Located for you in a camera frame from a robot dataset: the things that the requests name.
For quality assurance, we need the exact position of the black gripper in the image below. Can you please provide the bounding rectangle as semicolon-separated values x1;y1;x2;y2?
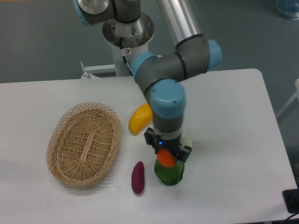
144;127;192;163

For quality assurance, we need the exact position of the orange fruit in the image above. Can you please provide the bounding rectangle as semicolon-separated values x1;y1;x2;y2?
157;148;176;168

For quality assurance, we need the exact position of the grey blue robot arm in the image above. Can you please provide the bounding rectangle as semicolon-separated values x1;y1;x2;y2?
73;0;222;162

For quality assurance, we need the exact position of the oval wicker basket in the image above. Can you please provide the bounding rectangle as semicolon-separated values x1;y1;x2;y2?
46;102;121;187

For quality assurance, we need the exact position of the green bok choy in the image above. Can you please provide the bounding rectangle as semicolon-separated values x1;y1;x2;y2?
154;137;193;187

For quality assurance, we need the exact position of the yellow mango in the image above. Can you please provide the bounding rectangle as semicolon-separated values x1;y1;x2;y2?
128;103;153;136

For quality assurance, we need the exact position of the purple sweet potato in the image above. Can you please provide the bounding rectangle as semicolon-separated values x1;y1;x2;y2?
131;161;145;195

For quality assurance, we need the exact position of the black device at edge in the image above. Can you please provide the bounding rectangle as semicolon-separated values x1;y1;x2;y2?
282;189;299;213

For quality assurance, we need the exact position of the blue bag in background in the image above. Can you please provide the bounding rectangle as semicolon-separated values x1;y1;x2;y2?
276;0;299;21

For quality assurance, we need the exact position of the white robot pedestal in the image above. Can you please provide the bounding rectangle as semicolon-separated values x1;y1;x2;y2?
81;12;154;78

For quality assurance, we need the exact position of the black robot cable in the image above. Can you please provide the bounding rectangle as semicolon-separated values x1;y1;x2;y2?
119;36;134;77

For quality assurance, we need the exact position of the white frame at right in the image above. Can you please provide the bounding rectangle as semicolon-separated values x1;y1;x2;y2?
276;79;299;123

